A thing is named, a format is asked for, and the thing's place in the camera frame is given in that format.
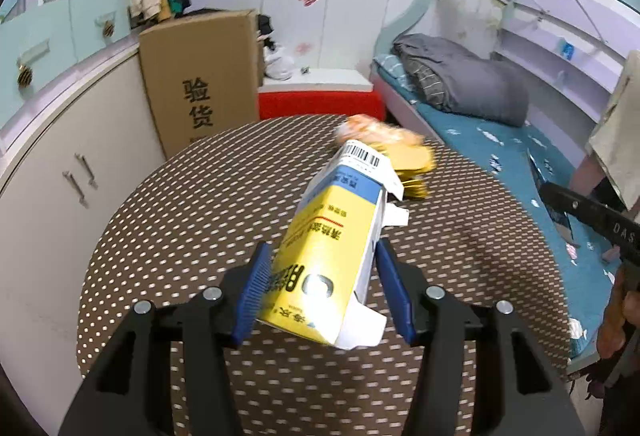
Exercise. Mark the orange white plastic bag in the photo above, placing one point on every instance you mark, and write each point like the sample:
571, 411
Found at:
371, 131

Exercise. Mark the brown polka dot tablecloth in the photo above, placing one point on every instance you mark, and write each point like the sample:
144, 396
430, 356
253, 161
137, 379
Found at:
202, 213

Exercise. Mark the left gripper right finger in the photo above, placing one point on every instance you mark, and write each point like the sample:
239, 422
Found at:
395, 291

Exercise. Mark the yellow white medicine box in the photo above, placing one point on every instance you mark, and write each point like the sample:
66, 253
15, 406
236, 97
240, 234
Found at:
321, 273

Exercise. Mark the grey folded blanket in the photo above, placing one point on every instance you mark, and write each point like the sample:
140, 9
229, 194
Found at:
455, 80

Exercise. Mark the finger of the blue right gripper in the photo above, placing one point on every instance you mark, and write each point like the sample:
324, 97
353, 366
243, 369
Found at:
560, 202

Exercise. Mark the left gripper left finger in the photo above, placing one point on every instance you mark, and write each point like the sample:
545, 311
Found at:
253, 282

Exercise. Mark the brown cardboard box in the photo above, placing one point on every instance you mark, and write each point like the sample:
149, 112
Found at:
200, 75

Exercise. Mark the mint drawer cabinet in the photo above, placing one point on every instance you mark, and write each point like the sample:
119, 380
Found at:
44, 42

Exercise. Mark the yellow crumpled bag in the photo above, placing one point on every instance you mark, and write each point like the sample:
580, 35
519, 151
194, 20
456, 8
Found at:
411, 164

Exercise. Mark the beige hanging cloth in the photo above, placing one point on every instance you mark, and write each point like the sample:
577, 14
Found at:
612, 151

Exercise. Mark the person's right hand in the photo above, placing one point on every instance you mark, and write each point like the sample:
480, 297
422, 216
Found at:
623, 307

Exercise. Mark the white curved cabinet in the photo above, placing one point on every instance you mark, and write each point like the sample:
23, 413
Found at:
57, 196

